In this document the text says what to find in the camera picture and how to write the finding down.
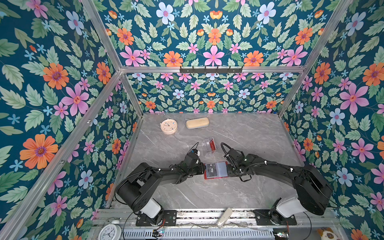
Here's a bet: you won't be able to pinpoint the black credit card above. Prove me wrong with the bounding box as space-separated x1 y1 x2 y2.
206 164 218 179

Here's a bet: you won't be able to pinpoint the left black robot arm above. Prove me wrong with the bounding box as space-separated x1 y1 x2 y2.
116 149 205 224

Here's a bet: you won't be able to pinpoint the pink round clock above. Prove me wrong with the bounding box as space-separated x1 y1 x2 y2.
160 119 178 135

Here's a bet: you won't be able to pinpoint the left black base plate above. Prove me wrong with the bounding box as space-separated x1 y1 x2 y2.
136 210 177 227

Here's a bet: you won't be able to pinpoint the plush toy animal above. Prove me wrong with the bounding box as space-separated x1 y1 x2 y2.
317 228 340 240

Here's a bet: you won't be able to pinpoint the red card holder wallet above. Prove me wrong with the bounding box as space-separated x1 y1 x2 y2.
204 162 229 180

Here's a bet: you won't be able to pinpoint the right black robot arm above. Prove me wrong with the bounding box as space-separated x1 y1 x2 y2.
221 143 333 221

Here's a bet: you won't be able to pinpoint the white perforated cable duct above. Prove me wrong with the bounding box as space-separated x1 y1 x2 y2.
122 229 275 240

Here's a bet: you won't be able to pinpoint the white alarm clock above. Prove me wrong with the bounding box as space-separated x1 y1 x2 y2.
98 224 123 240

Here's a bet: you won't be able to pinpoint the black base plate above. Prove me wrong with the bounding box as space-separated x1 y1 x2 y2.
253 209 297 226
136 210 177 227

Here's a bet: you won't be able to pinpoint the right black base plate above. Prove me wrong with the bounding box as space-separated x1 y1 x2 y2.
253 209 297 226

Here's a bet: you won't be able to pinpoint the white remote control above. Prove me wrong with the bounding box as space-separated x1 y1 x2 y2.
216 208 233 228

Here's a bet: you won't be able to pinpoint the black hook rail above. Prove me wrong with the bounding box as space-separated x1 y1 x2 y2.
179 66 243 75

